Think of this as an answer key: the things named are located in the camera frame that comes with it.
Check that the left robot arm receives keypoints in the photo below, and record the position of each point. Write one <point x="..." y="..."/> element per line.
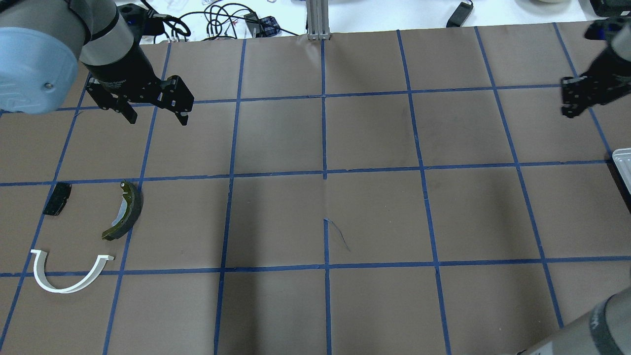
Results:
<point x="43" y="42"/>

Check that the aluminium frame post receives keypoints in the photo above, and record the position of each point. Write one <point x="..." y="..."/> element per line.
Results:
<point x="318" y="19"/>

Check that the black power adapter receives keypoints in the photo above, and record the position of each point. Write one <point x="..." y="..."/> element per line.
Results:
<point x="460" y="14"/>

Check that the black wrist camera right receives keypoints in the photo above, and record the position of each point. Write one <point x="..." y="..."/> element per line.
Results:
<point x="606" y="29"/>

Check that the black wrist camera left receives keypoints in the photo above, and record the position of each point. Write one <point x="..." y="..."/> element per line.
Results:
<point x="142" y="22"/>

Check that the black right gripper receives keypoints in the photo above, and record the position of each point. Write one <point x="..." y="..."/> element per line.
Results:
<point x="609" y="65"/>

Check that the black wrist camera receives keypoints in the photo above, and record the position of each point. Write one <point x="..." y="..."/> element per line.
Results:
<point x="606" y="29"/>
<point x="142" y="22"/>

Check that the black brake pad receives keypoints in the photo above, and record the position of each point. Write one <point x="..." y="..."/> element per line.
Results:
<point x="58" y="199"/>

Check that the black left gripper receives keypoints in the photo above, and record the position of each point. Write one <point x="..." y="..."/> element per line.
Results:
<point x="127" y="70"/>

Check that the green brake shoe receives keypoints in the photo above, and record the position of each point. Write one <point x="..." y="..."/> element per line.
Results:
<point x="130" y="208"/>

